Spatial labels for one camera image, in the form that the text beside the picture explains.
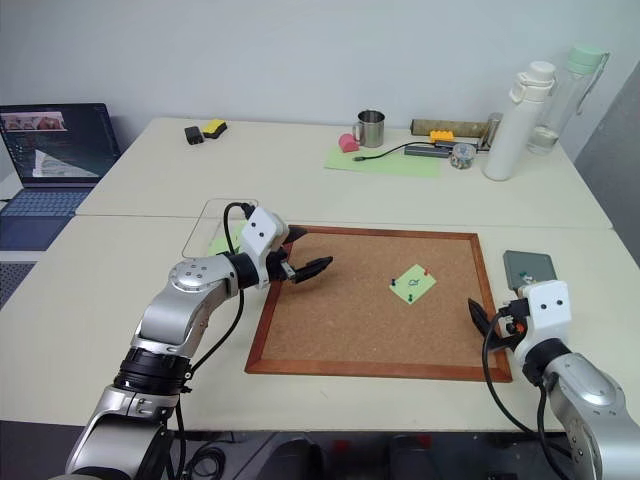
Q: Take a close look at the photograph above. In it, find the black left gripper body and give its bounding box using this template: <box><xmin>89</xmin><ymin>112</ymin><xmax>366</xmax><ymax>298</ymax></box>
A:
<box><xmin>264</xmin><ymin>225</ymin><xmax>297</xmax><ymax>288</ymax></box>

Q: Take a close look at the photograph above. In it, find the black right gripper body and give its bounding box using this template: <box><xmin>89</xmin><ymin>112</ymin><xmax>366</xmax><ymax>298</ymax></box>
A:
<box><xmin>496</xmin><ymin>297</ymin><xmax>531</xmax><ymax>350</ymax></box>

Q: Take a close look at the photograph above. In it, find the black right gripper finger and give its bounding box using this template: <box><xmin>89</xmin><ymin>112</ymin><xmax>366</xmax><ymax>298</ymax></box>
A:
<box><xmin>481</xmin><ymin>328</ymin><xmax>520</xmax><ymax>359</ymax></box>
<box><xmin>467</xmin><ymin>297</ymin><xmax>494</xmax><ymax>336</ymax></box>

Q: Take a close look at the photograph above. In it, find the light green paper sheet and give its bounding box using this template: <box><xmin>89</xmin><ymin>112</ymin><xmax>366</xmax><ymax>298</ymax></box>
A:
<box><xmin>206</xmin><ymin>221</ymin><xmax>250</xmax><ymax>257</ymax></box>

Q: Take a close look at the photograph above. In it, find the green paper note with drawing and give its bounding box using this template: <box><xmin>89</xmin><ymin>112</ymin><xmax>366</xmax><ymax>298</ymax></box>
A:
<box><xmin>388</xmin><ymin>263</ymin><xmax>437</xmax><ymax>305</ymax></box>

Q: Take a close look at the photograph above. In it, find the grey small box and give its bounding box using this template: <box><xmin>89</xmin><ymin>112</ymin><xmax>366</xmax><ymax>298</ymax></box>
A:
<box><xmin>501</xmin><ymin>249</ymin><xmax>559</xmax><ymax>292</ymax></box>

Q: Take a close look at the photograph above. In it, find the clear plastic tray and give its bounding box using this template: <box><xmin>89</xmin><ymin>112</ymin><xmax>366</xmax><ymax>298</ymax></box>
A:
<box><xmin>181</xmin><ymin>197</ymin><xmax>262</xmax><ymax>259</ymax></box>

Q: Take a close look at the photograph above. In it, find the light green mat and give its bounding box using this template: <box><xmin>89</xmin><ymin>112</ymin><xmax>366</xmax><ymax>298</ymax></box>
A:
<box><xmin>323</xmin><ymin>141</ymin><xmax>443</xmax><ymax>179</ymax></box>

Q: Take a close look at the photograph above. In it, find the stainless steel mug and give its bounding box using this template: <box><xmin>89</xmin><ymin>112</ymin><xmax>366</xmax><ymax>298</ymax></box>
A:
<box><xmin>351</xmin><ymin>109</ymin><xmax>387</xmax><ymax>149</ymax></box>

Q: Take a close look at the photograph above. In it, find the yellow and black eraser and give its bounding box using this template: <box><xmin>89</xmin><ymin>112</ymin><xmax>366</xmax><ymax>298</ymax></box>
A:
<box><xmin>201</xmin><ymin>118</ymin><xmax>229</xmax><ymax>140</ymax></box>

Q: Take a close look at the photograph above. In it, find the grey flat device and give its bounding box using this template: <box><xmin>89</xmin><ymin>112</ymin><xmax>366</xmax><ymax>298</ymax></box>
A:
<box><xmin>404</xmin><ymin>143</ymin><xmax>452</xmax><ymax>159</ymax></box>

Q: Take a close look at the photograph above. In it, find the patterned tape roll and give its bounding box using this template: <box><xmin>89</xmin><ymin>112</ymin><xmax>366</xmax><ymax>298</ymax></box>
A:
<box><xmin>447</xmin><ymin>142</ymin><xmax>477</xmax><ymax>170</ymax></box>

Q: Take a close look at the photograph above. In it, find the small metal cylinder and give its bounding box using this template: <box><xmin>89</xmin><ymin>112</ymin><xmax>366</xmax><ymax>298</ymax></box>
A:
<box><xmin>477</xmin><ymin>112</ymin><xmax>503</xmax><ymax>154</ymax></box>

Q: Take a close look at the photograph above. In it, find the white water bottle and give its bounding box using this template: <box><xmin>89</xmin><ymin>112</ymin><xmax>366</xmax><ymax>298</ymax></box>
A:
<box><xmin>481</xmin><ymin>60</ymin><xmax>558</xmax><ymax>182</ymax></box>

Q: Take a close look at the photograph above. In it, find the grey partition panel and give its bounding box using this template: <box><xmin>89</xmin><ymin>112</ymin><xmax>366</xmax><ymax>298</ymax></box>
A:
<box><xmin>573</xmin><ymin>74</ymin><xmax>640</xmax><ymax>232</ymax></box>

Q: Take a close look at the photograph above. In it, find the dark rounded shape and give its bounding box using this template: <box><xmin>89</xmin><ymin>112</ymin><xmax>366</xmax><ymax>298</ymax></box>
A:
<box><xmin>267</xmin><ymin>434</ymin><xmax>327</xmax><ymax>480</ymax></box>

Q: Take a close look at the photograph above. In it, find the clear bottle with green lid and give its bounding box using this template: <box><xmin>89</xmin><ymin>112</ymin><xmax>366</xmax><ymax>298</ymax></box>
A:
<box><xmin>526</xmin><ymin>45</ymin><xmax>612</xmax><ymax>157</ymax></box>

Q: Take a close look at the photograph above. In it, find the blue open laptop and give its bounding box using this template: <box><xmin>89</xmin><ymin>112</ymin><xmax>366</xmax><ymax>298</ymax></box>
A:
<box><xmin>0</xmin><ymin>102</ymin><xmax>123</xmax><ymax>252</ymax></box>

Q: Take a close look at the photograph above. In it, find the dark perforated floor mat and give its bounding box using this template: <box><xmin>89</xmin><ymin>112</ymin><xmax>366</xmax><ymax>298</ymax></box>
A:
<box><xmin>0</xmin><ymin>259</ymin><xmax>37</xmax><ymax>312</ymax></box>

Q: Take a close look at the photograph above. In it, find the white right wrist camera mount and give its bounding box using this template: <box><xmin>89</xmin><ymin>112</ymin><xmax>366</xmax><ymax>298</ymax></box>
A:
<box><xmin>509</xmin><ymin>280</ymin><xmax>572</xmax><ymax>367</ymax></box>

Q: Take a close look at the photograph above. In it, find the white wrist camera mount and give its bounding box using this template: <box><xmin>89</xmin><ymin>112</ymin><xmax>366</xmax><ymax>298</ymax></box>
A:
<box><xmin>238</xmin><ymin>206</ymin><xmax>291</xmax><ymax>292</ymax></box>
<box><xmin>509</xmin><ymin>280</ymin><xmax>572</xmax><ymax>367</ymax></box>

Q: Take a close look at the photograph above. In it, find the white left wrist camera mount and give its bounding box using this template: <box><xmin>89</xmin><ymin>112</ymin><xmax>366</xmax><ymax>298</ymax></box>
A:
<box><xmin>238</xmin><ymin>206</ymin><xmax>291</xmax><ymax>292</ymax></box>

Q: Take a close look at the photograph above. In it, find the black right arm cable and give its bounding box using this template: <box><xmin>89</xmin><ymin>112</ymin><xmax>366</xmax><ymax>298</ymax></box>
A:
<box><xmin>481</xmin><ymin>309</ymin><xmax>574</xmax><ymax>480</ymax></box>

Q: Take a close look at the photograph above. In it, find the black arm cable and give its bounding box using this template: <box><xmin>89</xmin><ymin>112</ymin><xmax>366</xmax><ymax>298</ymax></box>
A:
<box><xmin>164</xmin><ymin>201</ymin><xmax>261</xmax><ymax>480</ymax></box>
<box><xmin>481</xmin><ymin>309</ymin><xmax>574</xmax><ymax>480</ymax></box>

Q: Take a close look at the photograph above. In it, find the cork board with wooden frame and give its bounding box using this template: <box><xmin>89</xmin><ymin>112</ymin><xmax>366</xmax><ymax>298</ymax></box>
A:
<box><xmin>244</xmin><ymin>225</ymin><xmax>514</xmax><ymax>384</ymax></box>

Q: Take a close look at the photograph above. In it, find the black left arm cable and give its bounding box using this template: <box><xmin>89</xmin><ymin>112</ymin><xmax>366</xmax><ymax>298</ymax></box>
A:
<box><xmin>164</xmin><ymin>201</ymin><xmax>261</xmax><ymax>480</ymax></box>

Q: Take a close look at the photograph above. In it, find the black usb cable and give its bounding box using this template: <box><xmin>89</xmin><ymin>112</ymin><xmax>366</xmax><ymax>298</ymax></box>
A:
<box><xmin>353</xmin><ymin>141</ymin><xmax>437</xmax><ymax>163</ymax></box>

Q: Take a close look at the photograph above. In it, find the black floor cable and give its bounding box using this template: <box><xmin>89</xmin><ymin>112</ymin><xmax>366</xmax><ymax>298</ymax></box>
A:
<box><xmin>182</xmin><ymin>432</ymin><xmax>241</xmax><ymax>480</ymax></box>

